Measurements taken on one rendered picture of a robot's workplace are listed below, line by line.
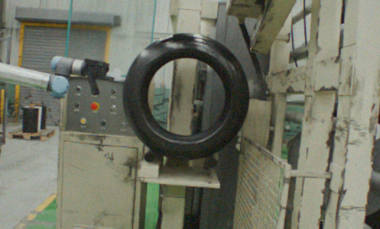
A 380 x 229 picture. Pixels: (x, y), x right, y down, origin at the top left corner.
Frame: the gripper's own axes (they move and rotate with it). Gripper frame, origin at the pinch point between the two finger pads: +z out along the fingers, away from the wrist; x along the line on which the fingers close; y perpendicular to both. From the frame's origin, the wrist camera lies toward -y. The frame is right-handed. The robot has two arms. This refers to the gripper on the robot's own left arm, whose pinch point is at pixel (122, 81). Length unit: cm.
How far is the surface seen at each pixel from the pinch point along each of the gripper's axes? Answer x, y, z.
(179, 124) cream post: 26.1, -16.2, 30.1
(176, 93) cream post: 26.1, -0.5, 24.9
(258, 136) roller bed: 19, -14, 72
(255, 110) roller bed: 19, 0, 68
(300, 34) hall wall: 920, 272, 338
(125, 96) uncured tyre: -9.4, -6.1, 4.3
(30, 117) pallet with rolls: 551, -109, -293
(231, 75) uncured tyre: -12, 12, 48
